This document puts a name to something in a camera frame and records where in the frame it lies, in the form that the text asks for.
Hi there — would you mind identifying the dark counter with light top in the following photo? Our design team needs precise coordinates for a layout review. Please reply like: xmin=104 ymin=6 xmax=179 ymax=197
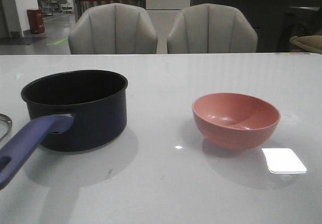
xmin=191 ymin=0 xmax=321 ymax=52

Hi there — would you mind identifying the grey upholstered chair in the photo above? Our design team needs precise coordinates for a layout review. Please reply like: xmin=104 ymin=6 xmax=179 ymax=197
xmin=167 ymin=4 xmax=258 ymax=54
xmin=68 ymin=3 xmax=158 ymax=54

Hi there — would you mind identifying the glass lid with blue knob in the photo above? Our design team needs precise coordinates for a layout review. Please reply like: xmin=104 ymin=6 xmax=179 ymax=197
xmin=0 ymin=113 xmax=12 ymax=142

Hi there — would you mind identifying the dark blue saucepan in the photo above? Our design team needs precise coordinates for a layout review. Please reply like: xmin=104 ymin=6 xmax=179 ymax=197
xmin=1 ymin=69 xmax=128 ymax=188

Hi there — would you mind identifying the white cabinet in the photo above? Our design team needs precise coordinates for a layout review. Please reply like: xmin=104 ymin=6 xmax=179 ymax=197
xmin=145 ymin=0 xmax=190 ymax=54

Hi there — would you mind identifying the right grey upholstered chair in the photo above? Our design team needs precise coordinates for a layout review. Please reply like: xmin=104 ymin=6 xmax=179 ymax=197
xmin=167 ymin=4 xmax=258 ymax=54

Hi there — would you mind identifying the left grey upholstered chair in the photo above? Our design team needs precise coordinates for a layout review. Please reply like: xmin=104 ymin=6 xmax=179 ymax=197
xmin=68 ymin=3 xmax=158 ymax=54

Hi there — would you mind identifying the red trash bin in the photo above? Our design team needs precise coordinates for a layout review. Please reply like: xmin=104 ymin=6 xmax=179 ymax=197
xmin=27 ymin=9 xmax=45 ymax=34

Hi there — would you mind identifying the beige sofa cushion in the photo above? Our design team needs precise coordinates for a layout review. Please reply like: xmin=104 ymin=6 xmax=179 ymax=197
xmin=289 ymin=35 xmax=321 ymax=54

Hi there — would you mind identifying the pink plastic bowl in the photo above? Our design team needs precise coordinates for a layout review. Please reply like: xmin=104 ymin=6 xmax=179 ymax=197
xmin=192 ymin=93 xmax=281 ymax=151

